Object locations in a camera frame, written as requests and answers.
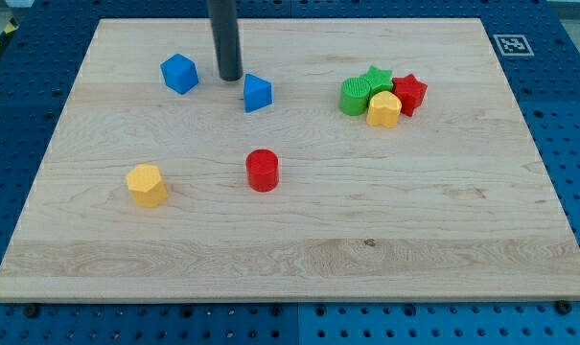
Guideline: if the yellow heart block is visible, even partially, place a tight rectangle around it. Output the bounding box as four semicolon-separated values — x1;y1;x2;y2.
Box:
366;91;402;128

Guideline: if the red star block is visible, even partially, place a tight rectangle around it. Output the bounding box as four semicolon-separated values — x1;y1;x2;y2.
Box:
392;74;428;117

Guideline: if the green star block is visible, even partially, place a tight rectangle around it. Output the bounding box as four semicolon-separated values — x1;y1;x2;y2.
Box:
360;65;394;96

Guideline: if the blue cube block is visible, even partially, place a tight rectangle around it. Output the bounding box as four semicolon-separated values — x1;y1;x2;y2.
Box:
160;54;199;95

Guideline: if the yellow hexagon block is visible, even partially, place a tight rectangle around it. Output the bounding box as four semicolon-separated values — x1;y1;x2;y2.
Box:
126;164;169;208

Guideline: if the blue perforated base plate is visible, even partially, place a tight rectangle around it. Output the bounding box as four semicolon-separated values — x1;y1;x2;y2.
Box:
0;1;580;344

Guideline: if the red cylinder block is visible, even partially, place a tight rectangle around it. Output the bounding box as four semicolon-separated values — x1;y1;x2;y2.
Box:
245;149;279;193

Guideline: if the blue triangle block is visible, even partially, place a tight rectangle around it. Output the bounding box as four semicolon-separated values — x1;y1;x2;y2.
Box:
244;74;273;112

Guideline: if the light wooden board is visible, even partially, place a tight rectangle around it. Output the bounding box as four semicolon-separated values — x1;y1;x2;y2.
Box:
0;18;580;304

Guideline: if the green circle block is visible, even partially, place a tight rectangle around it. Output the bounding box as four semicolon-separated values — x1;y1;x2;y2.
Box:
339;77;371;116

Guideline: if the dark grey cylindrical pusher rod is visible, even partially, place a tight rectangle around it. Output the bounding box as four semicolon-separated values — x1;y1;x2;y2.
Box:
206;0;243;81

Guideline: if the white fiducial marker tag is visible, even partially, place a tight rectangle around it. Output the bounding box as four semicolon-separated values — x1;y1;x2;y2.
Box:
494;34;534;57

